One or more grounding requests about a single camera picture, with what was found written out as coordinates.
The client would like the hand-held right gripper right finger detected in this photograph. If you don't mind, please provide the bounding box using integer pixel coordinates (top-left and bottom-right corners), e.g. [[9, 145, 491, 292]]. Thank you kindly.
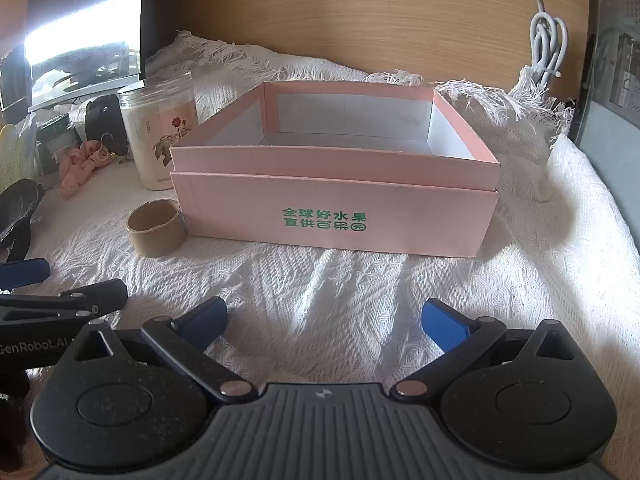
[[391, 298, 577, 403]]

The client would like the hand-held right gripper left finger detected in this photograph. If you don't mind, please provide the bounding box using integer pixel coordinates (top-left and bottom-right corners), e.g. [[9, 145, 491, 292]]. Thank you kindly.
[[74, 296, 255, 405]]

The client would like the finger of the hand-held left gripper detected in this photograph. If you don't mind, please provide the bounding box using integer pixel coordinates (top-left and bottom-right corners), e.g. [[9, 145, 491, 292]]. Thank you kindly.
[[0, 279, 129, 320], [0, 258, 51, 292]]

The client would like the black eye mask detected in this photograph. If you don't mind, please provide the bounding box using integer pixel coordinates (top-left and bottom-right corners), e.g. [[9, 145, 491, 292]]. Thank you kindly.
[[0, 178, 45, 261]]

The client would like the pink scrunchie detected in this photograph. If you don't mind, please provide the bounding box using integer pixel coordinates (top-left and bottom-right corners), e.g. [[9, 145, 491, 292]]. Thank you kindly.
[[60, 140, 110, 198]]

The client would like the pink cardboard box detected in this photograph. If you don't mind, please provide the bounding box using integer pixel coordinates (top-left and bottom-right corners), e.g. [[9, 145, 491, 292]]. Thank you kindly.
[[169, 81, 501, 259]]

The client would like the white woven blanket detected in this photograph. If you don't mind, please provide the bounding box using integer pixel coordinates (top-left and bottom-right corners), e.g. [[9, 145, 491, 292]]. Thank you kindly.
[[0, 30, 640, 480]]

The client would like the pale yellow plastic item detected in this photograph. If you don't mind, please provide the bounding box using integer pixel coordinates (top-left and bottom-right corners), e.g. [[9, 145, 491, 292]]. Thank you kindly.
[[0, 122, 36, 186]]

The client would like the green-lidded glass jar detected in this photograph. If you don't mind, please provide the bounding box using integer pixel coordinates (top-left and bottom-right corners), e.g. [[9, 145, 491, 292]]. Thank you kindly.
[[35, 114, 83, 176]]

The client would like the white jar with flower label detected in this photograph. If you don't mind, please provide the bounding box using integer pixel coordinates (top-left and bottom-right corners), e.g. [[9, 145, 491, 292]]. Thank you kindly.
[[117, 71, 198, 191]]

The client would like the dark object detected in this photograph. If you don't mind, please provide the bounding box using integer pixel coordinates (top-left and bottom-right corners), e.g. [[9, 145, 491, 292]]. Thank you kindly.
[[0, 45, 32, 111]]

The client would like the black computer monitor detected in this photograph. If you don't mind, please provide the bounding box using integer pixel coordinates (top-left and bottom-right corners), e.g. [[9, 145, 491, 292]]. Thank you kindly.
[[22, 0, 163, 113]]

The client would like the grey metal cabinet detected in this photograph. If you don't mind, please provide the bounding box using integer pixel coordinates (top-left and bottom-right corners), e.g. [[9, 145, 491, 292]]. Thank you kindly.
[[575, 0, 640, 161]]

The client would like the wooden headboard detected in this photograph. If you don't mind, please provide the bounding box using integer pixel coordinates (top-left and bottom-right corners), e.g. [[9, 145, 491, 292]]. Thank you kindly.
[[142, 0, 593, 103]]

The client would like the white cable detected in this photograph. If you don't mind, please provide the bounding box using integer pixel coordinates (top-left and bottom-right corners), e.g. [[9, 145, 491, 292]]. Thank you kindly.
[[510, 0, 571, 83]]

